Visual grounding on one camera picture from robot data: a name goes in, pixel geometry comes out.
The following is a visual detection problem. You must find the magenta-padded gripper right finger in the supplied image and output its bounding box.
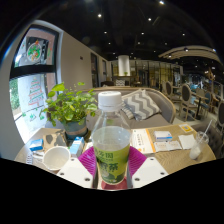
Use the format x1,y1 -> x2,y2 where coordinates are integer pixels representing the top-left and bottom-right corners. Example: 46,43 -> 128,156
128,145 -> 169,189

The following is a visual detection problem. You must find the group of dining chairs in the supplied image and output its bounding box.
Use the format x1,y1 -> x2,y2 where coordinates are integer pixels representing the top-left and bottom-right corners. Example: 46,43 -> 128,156
161,79 -> 224,134

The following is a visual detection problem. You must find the green potted plant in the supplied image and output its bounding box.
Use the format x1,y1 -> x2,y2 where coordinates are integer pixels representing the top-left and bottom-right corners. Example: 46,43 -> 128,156
39,82 -> 99,141

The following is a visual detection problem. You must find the brown and white mug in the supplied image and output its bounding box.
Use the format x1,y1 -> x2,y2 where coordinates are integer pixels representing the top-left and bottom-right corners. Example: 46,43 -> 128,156
42,145 -> 72,174

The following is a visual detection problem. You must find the green-labelled clear drink bottle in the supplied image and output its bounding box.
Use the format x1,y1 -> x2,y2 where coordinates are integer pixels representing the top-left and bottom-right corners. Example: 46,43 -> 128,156
90,90 -> 132,186

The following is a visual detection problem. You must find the blue and white carton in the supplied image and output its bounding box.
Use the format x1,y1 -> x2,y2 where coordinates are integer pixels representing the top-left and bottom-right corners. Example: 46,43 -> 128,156
69,136 -> 86,158

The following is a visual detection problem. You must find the group of ceiling lights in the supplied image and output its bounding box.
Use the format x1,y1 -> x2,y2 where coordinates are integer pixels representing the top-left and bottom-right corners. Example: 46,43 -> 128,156
96,0 -> 188,54

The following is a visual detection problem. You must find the white paper napkin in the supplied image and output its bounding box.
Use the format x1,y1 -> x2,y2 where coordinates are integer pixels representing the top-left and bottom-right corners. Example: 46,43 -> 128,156
178,133 -> 197,150

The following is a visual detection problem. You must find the white printed leaflet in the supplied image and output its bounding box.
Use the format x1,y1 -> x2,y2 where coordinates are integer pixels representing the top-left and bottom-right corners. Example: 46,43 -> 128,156
153,139 -> 184,153

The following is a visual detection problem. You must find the grey curved sofa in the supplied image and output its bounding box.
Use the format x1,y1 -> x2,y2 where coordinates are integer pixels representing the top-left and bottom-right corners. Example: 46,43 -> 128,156
84,86 -> 178,129

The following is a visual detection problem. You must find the white round column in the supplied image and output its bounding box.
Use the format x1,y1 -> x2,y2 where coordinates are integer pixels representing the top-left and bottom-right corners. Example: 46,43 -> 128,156
117,54 -> 132,77

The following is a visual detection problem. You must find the white orange-edged leaflet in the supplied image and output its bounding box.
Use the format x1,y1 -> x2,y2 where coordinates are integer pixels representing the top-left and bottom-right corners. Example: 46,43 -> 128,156
130,128 -> 157,154

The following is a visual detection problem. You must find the grey chevron pillow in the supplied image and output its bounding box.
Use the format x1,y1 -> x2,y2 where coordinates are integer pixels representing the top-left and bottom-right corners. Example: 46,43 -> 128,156
120,89 -> 162,121

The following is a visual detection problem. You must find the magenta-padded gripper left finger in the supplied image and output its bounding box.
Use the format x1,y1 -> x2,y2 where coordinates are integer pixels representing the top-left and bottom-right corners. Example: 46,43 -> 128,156
56,145 -> 98,190

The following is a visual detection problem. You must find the yellow square sticker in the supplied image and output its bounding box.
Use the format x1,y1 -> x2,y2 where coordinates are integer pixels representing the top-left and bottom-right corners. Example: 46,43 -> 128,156
178,123 -> 194,134

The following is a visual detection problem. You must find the white tissue packet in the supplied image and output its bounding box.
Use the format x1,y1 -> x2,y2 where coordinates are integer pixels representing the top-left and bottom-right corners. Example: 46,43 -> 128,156
153,130 -> 174,143

